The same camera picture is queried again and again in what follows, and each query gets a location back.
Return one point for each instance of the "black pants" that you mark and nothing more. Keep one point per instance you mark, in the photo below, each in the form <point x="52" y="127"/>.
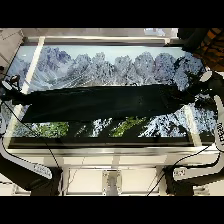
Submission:
<point x="106" y="101"/>

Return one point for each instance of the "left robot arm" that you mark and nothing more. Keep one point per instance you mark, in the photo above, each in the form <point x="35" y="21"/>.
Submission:
<point x="40" y="170"/>

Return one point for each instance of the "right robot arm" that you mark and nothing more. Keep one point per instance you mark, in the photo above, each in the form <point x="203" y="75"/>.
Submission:
<point x="220" y="130"/>

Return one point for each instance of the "black garment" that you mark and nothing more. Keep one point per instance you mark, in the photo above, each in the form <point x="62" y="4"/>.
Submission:
<point x="190" y="36"/>

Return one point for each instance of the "orange checked garment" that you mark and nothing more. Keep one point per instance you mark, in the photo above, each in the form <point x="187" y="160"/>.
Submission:
<point x="213" y="45"/>

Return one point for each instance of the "silver frame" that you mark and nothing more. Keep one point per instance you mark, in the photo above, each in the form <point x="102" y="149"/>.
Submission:
<point x="111" y="181"/>

